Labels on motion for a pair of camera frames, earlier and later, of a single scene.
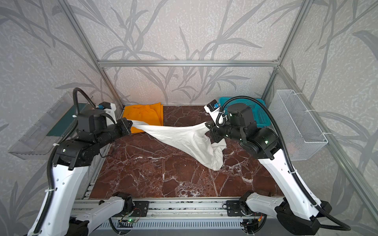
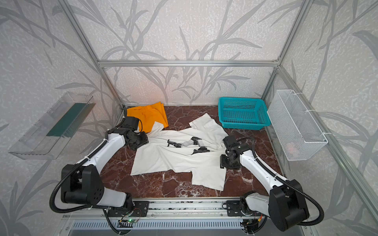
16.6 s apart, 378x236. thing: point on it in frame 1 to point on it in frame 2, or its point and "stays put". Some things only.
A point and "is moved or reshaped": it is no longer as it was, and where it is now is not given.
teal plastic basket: (260, 115) stays put
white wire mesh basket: (303, 136) stays put
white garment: (197, 139) is moved or reshaped
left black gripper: (126, 126) to (140, 140)
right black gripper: (211, 129) to (226, 141)
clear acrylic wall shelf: (42, 137) stays put
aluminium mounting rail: (173, 208) stays put
